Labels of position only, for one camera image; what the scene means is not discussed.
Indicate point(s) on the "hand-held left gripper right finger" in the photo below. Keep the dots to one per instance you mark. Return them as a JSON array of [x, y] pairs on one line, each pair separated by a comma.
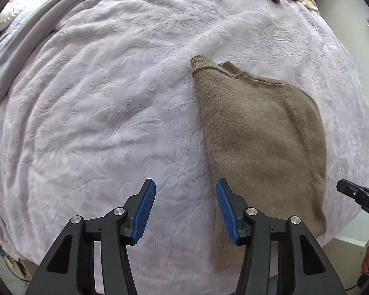
[[227, 209]]

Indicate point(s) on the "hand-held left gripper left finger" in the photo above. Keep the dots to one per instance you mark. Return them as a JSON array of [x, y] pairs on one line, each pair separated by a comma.
[[144, 209]]

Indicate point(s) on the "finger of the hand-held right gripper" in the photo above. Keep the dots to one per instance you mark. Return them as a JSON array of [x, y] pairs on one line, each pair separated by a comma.
[[353, 192]]

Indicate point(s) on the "brown knit sweater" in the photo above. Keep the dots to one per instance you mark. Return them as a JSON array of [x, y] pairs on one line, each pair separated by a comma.
[[258, 135]]

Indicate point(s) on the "lavender embossed blanket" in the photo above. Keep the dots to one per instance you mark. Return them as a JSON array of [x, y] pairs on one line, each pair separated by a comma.
[[110, 113]]

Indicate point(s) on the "pile of small clutter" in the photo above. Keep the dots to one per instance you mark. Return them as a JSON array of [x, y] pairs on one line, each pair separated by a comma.
[[4, 258]]

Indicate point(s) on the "grey bed sheet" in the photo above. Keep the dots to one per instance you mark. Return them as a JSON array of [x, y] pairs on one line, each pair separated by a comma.
[[33, 37]]

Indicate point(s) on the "white pillow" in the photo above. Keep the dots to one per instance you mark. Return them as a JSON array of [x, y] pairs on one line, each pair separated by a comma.
[[9, 12]]

